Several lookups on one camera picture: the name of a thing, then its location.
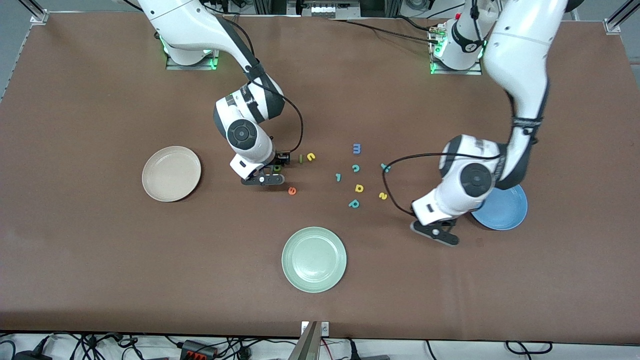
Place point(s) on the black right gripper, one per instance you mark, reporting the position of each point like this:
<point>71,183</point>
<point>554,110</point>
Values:
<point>276,163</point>

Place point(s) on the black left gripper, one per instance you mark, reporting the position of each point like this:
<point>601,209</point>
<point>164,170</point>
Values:
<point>445,223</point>

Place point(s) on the teal letter y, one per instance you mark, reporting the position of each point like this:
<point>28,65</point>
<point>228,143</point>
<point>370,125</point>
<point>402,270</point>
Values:
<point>384,166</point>

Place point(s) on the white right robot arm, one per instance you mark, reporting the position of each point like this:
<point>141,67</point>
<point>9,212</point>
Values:
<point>242,132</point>

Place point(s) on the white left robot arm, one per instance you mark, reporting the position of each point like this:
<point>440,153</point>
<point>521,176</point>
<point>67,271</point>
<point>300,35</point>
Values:
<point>520,50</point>

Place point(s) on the blue round plate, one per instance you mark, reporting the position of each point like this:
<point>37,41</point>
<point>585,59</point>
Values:
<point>505,212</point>

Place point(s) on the yellow letter a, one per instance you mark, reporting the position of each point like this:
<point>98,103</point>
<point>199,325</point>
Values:
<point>359,188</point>

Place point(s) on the teal letter p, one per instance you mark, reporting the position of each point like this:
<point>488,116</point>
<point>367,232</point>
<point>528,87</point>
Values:
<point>354,203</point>

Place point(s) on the pale green round plate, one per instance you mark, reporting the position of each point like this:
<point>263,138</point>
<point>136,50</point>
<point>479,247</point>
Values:
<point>314,259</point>

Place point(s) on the beige round plate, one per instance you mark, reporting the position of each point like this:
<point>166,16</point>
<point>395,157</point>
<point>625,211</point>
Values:
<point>171,173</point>

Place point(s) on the silver connector box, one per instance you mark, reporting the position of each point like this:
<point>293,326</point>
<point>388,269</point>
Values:
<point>327,10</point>

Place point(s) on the black red power strip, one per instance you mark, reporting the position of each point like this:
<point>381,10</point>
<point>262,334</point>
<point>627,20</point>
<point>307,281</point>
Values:
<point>197,349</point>

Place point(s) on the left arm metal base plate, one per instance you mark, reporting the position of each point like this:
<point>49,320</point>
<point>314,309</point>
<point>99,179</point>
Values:
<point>457,72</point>

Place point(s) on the white metal bracket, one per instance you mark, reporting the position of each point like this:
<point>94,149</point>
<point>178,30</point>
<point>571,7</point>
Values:
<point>325,328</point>

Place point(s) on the grey metal camera post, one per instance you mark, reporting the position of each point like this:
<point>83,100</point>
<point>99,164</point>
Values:
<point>306,345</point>

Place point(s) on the aluminium frame corner profile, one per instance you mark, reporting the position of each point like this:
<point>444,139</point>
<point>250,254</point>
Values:
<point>39,16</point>
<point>614,22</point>

